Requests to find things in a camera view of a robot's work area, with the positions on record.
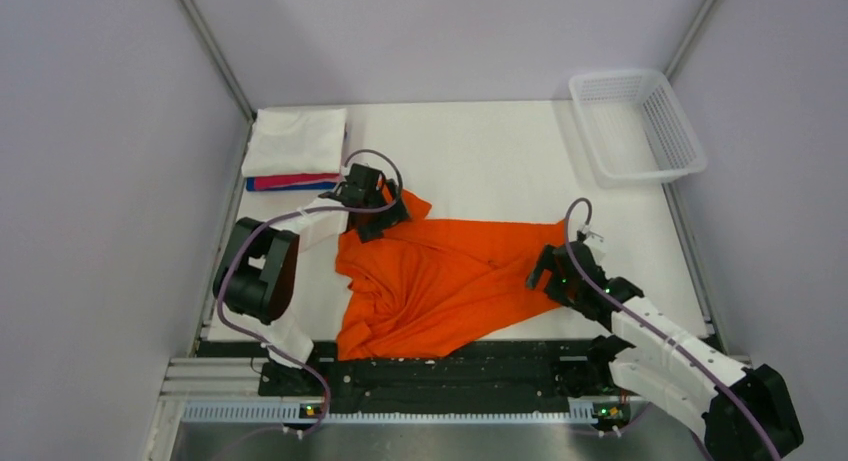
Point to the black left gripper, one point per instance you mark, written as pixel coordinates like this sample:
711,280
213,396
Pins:
389,217

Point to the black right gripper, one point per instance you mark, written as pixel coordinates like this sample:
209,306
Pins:
548,261

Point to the orange t-shirt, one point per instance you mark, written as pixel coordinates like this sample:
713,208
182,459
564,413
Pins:
428,287

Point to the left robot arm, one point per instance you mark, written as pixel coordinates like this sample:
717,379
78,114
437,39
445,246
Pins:
254,287

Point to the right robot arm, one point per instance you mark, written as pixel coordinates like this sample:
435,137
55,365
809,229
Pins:
734,411

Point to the folded white t-shirt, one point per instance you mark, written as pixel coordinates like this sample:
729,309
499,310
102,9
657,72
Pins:
295,141

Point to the folded magenta t-shirt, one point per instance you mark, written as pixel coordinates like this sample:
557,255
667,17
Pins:
297,178

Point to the folded blue t-shirt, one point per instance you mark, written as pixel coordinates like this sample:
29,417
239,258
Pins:
254,185

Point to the white plastic basket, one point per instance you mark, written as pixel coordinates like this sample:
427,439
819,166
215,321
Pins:
634,129

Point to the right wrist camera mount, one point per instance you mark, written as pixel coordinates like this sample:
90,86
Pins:
594,241

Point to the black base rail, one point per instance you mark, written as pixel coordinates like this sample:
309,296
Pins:
483,377

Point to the white cable duct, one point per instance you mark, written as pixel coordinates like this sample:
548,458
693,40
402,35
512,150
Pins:
260,412

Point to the left aluminium frame post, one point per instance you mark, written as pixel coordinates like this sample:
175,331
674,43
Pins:
216,56

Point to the aluminium frame post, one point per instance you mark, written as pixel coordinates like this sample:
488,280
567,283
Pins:
216,56
699,23

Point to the right aluminium frame post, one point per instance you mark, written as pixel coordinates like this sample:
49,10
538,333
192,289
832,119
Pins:
699,23

